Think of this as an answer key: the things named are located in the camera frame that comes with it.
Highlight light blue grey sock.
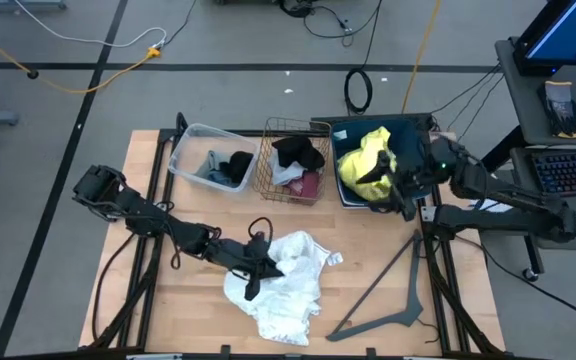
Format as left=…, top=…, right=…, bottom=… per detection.
left=195, top=149, right=234, bottom=189

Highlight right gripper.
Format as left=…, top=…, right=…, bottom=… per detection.
left=355, top=149, right=442, bottom=223

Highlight copper wire basket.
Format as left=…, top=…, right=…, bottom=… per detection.
left=252, top=116, right=333, bottom=206

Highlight navy and white fabric bin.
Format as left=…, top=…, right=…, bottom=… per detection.
left=330, top=117, right=437, bottom=210

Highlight black sock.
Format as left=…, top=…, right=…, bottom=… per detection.
left=220, top=150, right=255, bottom=185

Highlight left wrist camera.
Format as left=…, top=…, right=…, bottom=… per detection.
left=246, top=232, right=272, bottom=256

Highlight dark grey clothes hanger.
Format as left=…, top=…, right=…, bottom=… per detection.
left=325, top=230, right=425, bottom=343

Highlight grey computer cart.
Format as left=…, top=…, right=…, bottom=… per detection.
left=480, top=37, right=576, bottom=284

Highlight yellow hanging cord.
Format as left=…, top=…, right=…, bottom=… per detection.
left=400, top=0, right=442, bottom=114

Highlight yellow cloth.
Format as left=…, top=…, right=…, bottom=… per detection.
left=336, top=125, right=399, bottom=203

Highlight computer monitor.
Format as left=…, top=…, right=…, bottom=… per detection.
left=512, top=0, right=576, bottom=76

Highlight grey and yellow work gloves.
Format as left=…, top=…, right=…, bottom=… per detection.
left=537, top=80, right=576, bottom=140

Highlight black floor cable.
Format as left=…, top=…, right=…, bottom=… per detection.
left=455, top=234, right=576, bottom=329

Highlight white floor cable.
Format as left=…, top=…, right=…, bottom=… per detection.
left=15, top=0, right=168, bottom=49

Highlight grey cloth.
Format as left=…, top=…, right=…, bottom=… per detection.
left=270, top=162, right=307, bottom=187

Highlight white cloth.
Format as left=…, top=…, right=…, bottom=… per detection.
left=222, top=230, right=344, bottom=347

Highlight clear plastic bin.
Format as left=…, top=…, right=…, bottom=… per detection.
left=167, top=122, right=262, bottom=194

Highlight black coiled cable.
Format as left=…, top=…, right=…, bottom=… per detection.
left=342, top=0, right=384, bottom=116

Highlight backlit black keyboard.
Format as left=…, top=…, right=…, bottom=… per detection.
left=531, top=148, right=576, bottom=196

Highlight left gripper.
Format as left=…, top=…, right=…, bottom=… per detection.
left=205, top=238, right=286, bottom=302

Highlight pink cloth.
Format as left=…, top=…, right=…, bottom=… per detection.
left=287, top=171, right=321, bottom=199

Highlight black cloth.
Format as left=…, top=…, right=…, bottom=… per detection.
left=271, top=135, right=327, bottom=171

